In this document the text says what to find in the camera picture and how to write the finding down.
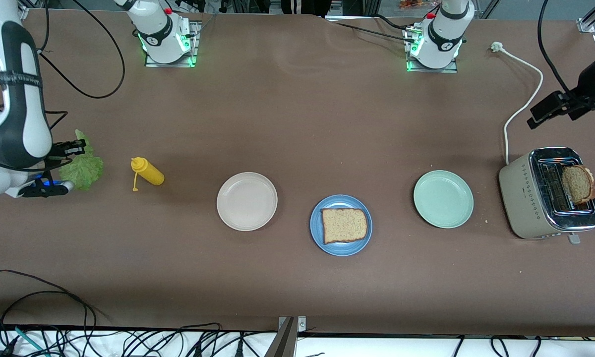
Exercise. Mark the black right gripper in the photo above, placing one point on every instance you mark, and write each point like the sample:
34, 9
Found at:
59, 150

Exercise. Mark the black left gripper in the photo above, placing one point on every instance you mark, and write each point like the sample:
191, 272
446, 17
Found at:
591, 85

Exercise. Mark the green lettuce leaf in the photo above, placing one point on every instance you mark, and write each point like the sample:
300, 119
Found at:
87, 171

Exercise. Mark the yellow squeeze bottle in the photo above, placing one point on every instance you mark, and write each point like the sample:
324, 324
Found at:
151, 173

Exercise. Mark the brown bread slice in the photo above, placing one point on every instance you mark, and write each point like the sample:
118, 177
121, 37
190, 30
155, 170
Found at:
344, 225
580, 186

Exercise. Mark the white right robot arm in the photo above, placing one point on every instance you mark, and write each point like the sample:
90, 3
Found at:
15, 124

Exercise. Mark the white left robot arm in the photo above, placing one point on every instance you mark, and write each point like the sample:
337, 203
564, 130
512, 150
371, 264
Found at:
441, 39

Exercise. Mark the green round plate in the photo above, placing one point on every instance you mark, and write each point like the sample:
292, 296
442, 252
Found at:
443, 198

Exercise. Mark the beige round plate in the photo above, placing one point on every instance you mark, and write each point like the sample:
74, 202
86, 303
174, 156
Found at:
247, 201

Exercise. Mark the blue round plate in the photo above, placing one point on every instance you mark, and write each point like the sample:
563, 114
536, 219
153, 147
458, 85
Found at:
342, 250

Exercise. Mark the beige chrome toaster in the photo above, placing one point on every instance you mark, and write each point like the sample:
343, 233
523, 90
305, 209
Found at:
523, 198

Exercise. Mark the orange packets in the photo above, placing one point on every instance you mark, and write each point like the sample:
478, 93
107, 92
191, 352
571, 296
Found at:
411, 4

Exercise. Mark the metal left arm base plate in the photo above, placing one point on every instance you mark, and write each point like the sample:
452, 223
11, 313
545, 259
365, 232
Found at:
451, 70

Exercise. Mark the aluminium profile post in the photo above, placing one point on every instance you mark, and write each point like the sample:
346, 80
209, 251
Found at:
282, 344

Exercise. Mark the metal table edge bracket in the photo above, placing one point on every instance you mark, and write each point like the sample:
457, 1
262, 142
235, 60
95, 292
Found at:
301, 325

